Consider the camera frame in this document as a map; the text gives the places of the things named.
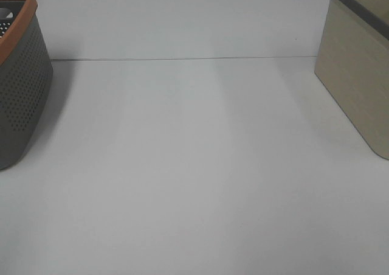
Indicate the beige bin grey rim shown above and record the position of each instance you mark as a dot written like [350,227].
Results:
[352,64]

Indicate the grey perforated basket orange rim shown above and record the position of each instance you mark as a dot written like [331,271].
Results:
[26,78]

